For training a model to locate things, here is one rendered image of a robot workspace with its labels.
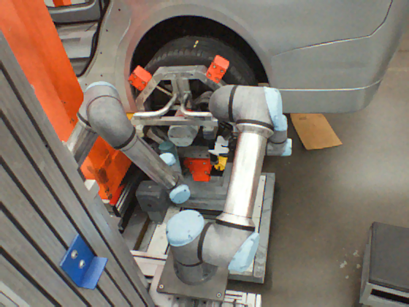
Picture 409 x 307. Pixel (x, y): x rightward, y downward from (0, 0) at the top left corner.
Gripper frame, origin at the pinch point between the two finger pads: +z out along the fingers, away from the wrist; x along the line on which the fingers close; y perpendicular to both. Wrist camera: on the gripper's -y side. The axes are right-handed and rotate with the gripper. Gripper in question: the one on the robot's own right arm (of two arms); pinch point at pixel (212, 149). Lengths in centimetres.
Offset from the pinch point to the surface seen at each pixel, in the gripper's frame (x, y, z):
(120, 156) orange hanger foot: -13, -18, 60
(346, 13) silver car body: -39, 45, -58
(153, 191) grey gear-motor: -10, -42, 44
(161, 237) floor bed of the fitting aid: 1, -75, 44
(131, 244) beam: 12, -70, 60
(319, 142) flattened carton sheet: -106, -81, -58
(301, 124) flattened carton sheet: -131, -80, -44
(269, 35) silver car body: -40, 37, -24
